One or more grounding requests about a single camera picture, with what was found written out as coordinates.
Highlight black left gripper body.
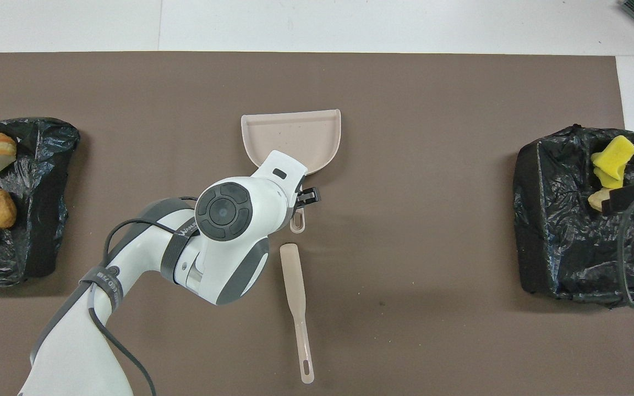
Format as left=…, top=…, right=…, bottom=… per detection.
left=294, top=186, right=321, bottom=211

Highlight thin yellow sponge piece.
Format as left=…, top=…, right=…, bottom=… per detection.
left=594, top=167, right=626, bottom=190

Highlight rounded beige foam chunk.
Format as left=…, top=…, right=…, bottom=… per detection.
left=588, top=188, right=612, bottom=213

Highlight large yellow sponge piece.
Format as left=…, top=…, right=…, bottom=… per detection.
left=591, top=135, right=634, bottom=175

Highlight beige plastic dustpan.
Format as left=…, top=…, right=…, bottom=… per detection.
left=241, top=109, right=342, bottom=234

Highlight beige hand brush black bristles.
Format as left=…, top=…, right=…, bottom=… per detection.
left=280, top=244, right=315, bottom=384

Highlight bin with black bag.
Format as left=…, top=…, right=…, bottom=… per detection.
left=0, top=117, right=81, bottom=288
left=513, top=125, right=634, bottom=309

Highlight brown table mat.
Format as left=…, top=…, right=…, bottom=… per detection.
left=0, top=52, right=634, bottom=396

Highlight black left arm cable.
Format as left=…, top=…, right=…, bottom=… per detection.
left=89, top=195, right=202, bottom=396

